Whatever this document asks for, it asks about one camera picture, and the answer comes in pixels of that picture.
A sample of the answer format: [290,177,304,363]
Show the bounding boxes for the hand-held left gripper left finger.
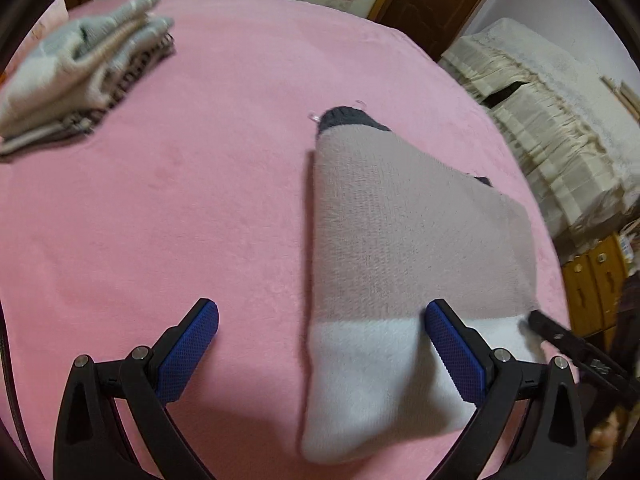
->
[52,297,221,480]

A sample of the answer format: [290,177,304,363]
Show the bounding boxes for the beige folded garment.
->
[0,15,174,138]

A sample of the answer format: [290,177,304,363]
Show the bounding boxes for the yellow wooden cabinet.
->
[560,232,633,341]

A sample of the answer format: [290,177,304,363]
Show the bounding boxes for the striped knit sweater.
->
[298,105,543,463]

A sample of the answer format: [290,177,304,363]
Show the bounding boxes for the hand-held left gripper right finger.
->
[424,298,587,480]

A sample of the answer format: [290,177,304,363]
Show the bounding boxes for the dark striped folded garment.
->
[0,34,177,156]

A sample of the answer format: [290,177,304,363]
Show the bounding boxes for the white lace cover cloth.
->
[440,17,640,181]

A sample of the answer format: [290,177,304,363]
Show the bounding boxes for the person's right hand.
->
[589,407,623,463]

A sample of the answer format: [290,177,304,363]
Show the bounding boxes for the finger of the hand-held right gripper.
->
[527,310,591,356]

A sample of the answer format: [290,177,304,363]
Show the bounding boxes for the pink cartoon pillow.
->
[25,0,71,46]

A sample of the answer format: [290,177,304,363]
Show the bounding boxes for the pile of folded socks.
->
[0,0,163,128]

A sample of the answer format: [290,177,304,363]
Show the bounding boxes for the beige cloth covered furniture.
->
[440,50,636,261]

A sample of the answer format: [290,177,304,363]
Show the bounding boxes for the wooden sticks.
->
[602,75,640,121]

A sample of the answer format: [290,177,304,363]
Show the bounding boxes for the pink bed blanket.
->
[0,0,571,480]

